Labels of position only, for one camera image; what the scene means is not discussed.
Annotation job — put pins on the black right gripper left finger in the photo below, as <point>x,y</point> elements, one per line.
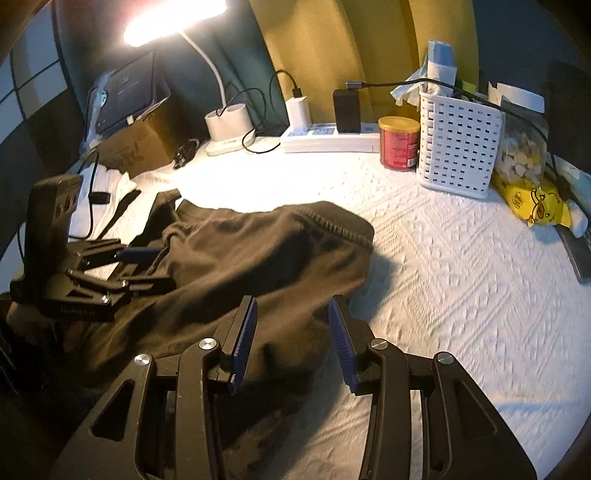
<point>163,404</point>

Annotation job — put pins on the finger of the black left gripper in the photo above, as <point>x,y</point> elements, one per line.
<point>124,254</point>
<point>138,283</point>

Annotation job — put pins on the dark brown printed t-shirt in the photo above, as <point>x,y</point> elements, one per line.
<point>293,259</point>

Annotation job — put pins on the brown cardboard box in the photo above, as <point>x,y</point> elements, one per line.
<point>148,144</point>

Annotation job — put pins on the white textured bed cover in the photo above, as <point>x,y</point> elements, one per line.
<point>448,273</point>

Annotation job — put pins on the dark tablet in sleeve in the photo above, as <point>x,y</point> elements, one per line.
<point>133,91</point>

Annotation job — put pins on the white power strip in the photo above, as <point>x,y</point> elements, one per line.
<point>325,137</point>

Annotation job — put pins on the white usb charger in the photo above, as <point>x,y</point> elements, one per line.
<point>299,114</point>

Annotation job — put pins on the yellow snack bag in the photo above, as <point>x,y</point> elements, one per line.
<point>536,205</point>

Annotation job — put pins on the black power adapter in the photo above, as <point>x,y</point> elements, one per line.
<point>347,110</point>

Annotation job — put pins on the white perforated plastic basket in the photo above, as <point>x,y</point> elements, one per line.
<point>459,145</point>

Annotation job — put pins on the red candle tin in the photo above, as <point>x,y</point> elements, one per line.
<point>399,142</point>

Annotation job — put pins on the clear jar with white lid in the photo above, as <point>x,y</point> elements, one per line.
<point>523,149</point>

